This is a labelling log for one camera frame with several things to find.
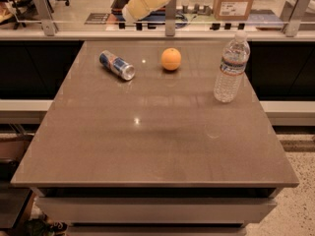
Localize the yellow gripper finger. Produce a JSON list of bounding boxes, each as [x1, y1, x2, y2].
[[122, 0, 170, 23]]

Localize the blue silver redbull can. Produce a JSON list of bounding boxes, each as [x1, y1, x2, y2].
[[99, 50, 135, 81]]

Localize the orange fruit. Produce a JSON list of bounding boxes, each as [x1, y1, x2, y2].
[[161, 48, 181, 71]]

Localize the brown cardboard box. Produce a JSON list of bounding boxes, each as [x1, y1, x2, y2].
[[213, 0, 254, 21]]

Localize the clear plastic water bottle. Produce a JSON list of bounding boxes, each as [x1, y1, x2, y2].
[[214, 30, 250, 103]]

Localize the grey cabinet drawer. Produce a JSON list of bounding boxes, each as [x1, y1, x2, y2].
[[36, 198, 277, 224]]

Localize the middle metal railing post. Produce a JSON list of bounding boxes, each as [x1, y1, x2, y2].
[[165, 0, 176, 36]]

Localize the metal railing post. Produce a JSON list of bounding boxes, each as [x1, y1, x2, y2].
[[33, 0, 57, 36], [165, 0, 176, 36], [284, 0, 315, 36]]

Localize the left metal railing post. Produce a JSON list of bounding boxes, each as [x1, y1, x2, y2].
[[33, 0, 57, 36]]

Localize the right metal railing post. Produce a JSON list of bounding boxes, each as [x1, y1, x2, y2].
[[284, 0, 315, 36]]

